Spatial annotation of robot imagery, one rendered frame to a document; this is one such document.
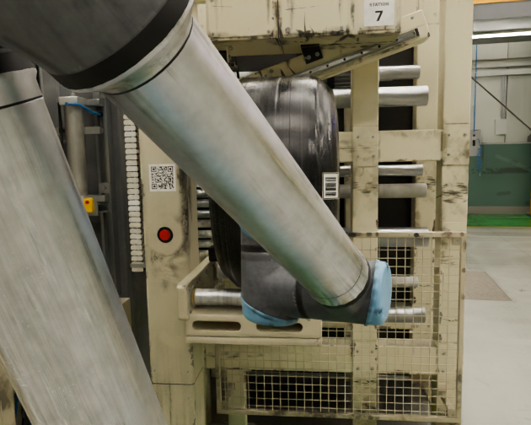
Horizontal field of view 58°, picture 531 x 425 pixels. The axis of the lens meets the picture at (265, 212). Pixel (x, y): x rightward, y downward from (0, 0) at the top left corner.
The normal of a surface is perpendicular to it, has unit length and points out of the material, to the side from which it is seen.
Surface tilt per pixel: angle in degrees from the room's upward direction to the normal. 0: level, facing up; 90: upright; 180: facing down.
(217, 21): 90
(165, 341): 90
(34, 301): 99
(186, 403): 90
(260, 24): 90
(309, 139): 66
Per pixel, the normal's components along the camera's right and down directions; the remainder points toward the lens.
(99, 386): 0.63, 0.14
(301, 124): -0.11, -0.40
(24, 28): -0.11, 0.79
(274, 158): 0.83, 0.08
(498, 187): -0.21, 0.12
